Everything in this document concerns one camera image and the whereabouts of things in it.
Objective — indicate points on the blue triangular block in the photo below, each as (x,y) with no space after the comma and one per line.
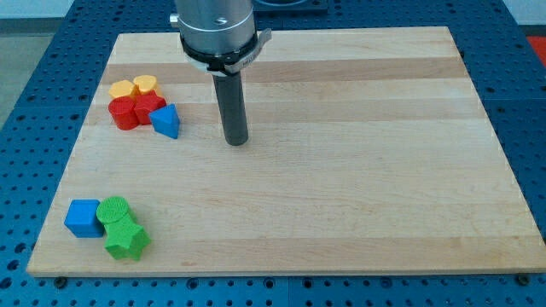
(165,121)

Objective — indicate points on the blue cube block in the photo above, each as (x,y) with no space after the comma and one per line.
(81,219)

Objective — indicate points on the light wooden board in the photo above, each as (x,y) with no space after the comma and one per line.
(369,153)

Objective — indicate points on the green cylinder block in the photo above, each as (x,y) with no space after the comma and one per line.
(114,209)

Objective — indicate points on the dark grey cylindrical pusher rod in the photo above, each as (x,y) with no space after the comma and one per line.
(232,110)

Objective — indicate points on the red cylinder block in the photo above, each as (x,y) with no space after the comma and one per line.
(123,113)

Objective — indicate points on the green star block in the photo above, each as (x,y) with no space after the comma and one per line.
(126,239)

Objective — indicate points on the yellow rounded block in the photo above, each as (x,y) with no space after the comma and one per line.
(147,85)

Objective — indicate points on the red angular block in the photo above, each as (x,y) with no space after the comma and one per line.
(145,105)

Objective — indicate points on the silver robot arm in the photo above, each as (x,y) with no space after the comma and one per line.
(219,37)

